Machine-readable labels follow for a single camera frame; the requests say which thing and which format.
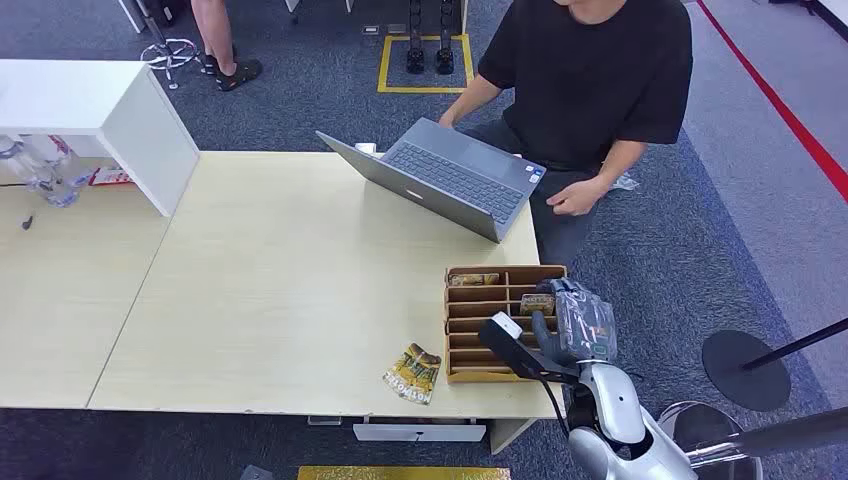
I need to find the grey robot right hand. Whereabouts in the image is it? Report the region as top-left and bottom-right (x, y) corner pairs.
(531, 278), (619, 365)

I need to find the person's left hand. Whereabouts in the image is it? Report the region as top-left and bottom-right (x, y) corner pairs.
(546, 176), (611, 218)

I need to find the seated person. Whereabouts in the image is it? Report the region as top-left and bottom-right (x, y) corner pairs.
(437, 0), (695, 268)

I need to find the standing person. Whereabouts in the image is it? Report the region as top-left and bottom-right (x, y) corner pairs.
(190, 0), (264, 93)

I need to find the grey laptop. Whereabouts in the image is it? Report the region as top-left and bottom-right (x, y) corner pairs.
(315, 117), (549, 245)

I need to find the black robot leg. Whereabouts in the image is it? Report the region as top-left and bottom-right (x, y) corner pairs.
(434, 0), (457, 76)
(405, 0), (427, 76)

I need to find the yellow floor tape square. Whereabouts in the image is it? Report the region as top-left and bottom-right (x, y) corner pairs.
(376, 33), (476, 95)

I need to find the brown cardboard slotted organizer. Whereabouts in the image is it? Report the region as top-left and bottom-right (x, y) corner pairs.
(443, 264), (569, 386)

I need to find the chrome round stand base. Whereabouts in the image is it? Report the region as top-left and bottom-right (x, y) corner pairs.
(657, 400), (764, 480)

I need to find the black round stand base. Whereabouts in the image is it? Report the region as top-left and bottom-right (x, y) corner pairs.
(700, 329), (793, 413)

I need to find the white desk drawer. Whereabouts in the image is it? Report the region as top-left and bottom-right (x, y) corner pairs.
(352, 421), (488, 444)

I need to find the black stand pole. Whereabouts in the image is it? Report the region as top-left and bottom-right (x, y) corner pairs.
(739, 317), (848, 373)

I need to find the chrome grey stand pole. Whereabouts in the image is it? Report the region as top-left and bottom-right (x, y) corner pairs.
(684, 406), (848, 469)

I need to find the chrome stool base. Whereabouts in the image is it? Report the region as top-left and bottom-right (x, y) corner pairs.
(139, 19), (202, 91)

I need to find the red white packet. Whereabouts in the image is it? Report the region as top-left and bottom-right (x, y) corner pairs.
(88, 166), (134, 188)

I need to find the white desk shelf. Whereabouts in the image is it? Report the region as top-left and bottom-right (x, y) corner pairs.
(0, 59), (201, 219)

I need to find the clear plastic water bottle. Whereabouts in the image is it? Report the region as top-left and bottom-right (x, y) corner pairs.
(29, 134), (95, 189)
(0, 135), (80, 209)

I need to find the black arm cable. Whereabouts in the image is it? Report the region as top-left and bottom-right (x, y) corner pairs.
(537, 376), (572, 440)

